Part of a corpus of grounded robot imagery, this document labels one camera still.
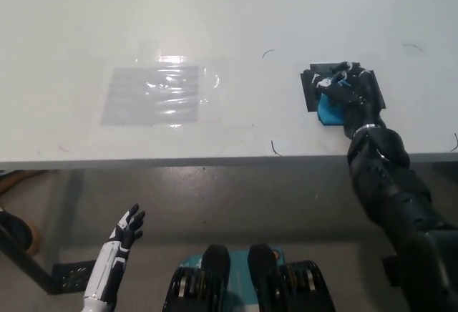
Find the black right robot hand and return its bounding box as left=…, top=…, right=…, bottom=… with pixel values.
left=313, top=60, right=386, bottom=138

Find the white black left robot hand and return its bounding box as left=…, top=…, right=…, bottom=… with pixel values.
left=108, top=203, right=147, bottom=256

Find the blue soft sponge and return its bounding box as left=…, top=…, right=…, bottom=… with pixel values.
left=316, top=79, right=351, bottom=127

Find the black tape marked spot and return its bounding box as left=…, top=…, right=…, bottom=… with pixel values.
left=299, top=62, right=388, bottom=114

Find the black metal table foot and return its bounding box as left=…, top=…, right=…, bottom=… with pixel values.
left=0, top=223, right=97, bottom=296

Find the black round object tan rim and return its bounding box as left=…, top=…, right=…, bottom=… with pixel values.
left=0, top=211, right=41, bottom=258

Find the clear plastic sheet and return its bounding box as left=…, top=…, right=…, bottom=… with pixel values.
left=99, top=64, right=200, bottom=127

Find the clear plastic film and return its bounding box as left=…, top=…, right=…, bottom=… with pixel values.
left=69, top=39, right=227, bottom=137

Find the orange cable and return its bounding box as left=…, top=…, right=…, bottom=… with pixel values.
left=0, top=170, right=49, bottom=198

